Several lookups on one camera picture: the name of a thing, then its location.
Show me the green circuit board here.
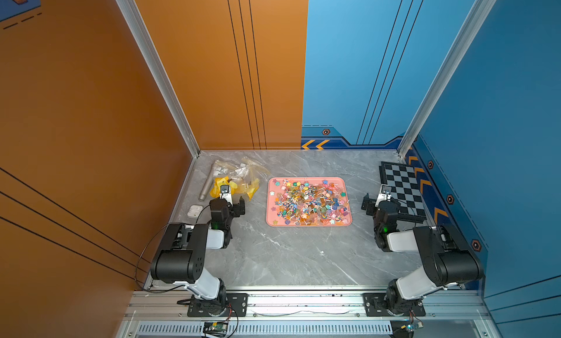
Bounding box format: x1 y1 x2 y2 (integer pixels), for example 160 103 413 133
202 321 229 338
392 321 424 338

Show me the black white chessboard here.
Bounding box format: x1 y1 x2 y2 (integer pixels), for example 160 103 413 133
379 162 427 223

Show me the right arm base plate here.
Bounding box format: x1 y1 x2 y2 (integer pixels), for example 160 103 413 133
362 292 426 318

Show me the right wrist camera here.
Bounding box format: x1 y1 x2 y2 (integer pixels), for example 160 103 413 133
376 184 392 206

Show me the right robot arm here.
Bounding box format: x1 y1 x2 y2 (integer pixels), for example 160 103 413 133
361 193 484 316

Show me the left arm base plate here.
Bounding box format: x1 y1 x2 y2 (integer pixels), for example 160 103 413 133
187 293 248 318

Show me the right aluminium corner post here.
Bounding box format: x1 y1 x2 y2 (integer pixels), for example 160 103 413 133
397 0 497 159

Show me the silver microphone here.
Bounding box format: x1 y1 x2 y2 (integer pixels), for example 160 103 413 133
198 161 223 201

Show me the left aluminium corner post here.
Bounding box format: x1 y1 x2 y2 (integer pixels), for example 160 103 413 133
115 0 200 158

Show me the yellow duck ziploc bag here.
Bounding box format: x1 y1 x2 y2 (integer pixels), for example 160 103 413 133
209 161 239 198
228 157 271 200

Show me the left green circuit board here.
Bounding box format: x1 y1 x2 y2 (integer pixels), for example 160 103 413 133
202 321 229 338

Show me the right green circuit board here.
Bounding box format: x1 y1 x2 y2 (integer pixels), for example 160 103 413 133
392 321 424 338

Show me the aluminium corner post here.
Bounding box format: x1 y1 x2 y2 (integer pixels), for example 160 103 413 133
397 0 497 159
115 0 200 158

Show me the white earbuds case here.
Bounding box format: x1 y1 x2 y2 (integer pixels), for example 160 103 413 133
187 204 204 219

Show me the aluminium front rail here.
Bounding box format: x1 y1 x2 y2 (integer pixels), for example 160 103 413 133
124 286 491 321

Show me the pink plastic tray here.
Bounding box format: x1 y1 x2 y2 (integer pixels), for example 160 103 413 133
266 177 353 227

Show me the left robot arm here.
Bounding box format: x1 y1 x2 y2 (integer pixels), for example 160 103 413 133
150 198 247 318

